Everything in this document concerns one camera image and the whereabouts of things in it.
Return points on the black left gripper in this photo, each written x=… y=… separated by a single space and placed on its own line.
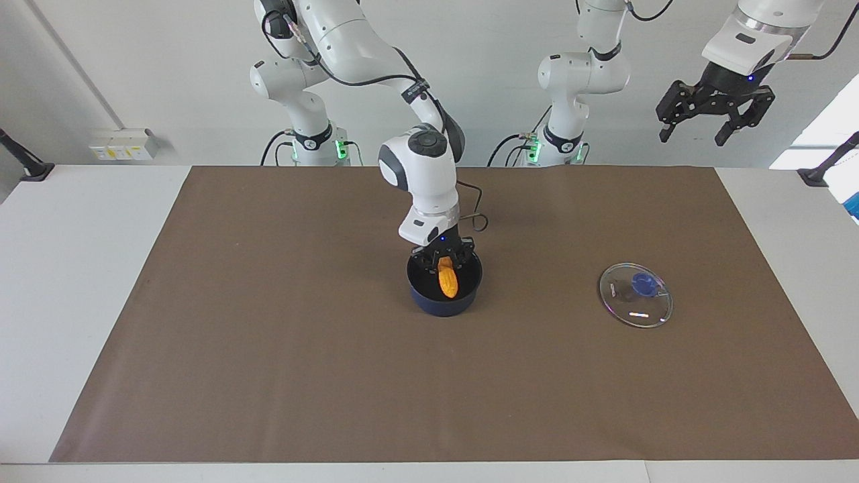
x=728 y=87

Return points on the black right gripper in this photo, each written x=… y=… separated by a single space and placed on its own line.
x=449 y=243

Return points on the yellow toy corn cob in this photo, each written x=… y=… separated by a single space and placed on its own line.
x=448 y=285

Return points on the glass lid blue knob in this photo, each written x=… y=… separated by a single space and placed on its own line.
x=645 y=285

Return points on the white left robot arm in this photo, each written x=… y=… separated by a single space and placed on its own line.
x=577 y=74

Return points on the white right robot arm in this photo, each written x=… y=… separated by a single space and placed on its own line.
x=423 y=181

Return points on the dark blue saucepan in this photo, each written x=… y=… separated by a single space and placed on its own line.
x=443 y=307

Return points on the brown table mat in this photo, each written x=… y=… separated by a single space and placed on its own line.
x=335 y=389

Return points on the blue object at table edge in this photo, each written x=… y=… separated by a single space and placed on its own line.
x=853 y=204

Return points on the black camera stand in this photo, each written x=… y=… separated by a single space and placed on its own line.
x=815 y=176
x=33 y=171

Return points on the white wall socket strip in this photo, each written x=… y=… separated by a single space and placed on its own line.
x=121 y=151

